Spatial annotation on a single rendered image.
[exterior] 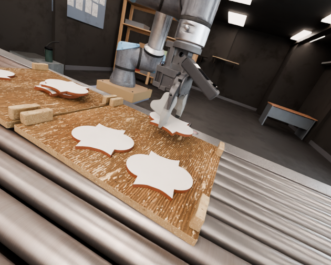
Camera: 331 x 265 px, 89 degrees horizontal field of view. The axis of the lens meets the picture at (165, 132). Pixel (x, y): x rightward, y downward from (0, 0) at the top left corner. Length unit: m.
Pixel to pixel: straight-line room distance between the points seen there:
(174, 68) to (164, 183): 0.28
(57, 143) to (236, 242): 0.37
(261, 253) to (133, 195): 0.22
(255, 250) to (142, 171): 0.23
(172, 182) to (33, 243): 0.21
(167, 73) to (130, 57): 0.58
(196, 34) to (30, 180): 0.41
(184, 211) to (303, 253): 0.23
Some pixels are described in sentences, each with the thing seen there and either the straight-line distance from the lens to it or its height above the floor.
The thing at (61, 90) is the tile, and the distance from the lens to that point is 0.60.
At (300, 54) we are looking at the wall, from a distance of 8.30.
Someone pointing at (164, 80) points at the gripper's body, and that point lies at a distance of 0.45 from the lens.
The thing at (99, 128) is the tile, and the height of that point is 0.94.
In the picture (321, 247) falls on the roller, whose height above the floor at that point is 0.91.
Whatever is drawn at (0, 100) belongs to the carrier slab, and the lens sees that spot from 0.59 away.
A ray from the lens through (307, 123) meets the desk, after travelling 6.74.
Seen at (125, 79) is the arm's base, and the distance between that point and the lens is 1.01.
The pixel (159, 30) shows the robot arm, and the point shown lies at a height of 1.24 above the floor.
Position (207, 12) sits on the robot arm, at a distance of 0.44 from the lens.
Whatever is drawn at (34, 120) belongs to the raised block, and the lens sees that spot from 0.46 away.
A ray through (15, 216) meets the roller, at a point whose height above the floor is 0.92.
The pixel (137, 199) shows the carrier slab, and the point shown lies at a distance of 0.29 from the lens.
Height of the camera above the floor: 1.15
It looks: 24 degrees down
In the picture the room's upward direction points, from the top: 18 degrees clockwise
